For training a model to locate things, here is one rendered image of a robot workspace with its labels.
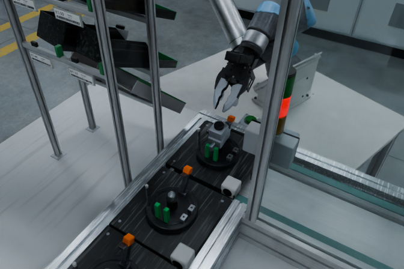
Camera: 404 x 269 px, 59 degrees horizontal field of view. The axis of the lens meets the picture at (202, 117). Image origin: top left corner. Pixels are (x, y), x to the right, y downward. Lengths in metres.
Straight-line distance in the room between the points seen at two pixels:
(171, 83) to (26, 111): 1.70
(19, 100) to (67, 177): 2.02
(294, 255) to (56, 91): 2.60
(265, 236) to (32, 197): 0.73
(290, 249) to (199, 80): 0.92
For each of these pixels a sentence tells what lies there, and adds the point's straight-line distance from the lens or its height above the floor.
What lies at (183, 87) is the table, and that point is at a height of 0.86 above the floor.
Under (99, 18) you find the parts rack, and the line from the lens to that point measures 0.82.
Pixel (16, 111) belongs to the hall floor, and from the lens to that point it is 3.16.
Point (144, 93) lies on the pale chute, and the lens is 1.09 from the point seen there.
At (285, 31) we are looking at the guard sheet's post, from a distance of 0.66.
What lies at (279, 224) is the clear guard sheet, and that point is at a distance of 1.00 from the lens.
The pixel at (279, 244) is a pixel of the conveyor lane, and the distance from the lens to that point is 1.04.
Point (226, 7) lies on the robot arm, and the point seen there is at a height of 1.31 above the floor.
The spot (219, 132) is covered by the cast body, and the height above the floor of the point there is 1.09.
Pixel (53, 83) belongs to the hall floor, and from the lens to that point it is 3.37.
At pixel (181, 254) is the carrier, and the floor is 0.99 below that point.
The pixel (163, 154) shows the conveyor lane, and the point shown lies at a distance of 1.17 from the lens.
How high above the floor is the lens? 1.80
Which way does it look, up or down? 40 degrees down
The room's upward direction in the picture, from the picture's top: 2 degrees clockwise
